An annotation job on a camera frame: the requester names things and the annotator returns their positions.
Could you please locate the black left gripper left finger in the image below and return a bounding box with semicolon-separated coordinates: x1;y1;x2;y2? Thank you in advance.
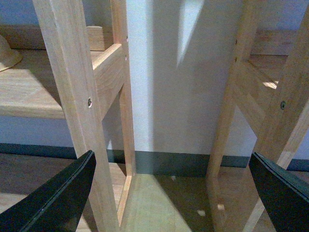
0;150;96;232

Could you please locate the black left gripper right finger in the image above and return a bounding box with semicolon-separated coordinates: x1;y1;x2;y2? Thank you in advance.
249;153;309;232

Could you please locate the right wooden shelf unit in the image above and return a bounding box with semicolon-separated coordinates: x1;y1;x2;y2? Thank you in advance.
206;0;309;232

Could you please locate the wooden shelf unit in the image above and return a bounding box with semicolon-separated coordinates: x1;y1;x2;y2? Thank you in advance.
0;0;136;232
206;0;309;232

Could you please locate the left wooden shelf unit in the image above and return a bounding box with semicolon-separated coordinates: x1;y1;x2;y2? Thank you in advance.
0;0;136;232

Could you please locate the beige hat on shelf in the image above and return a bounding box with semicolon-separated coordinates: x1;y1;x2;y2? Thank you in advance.
0;35;23;72

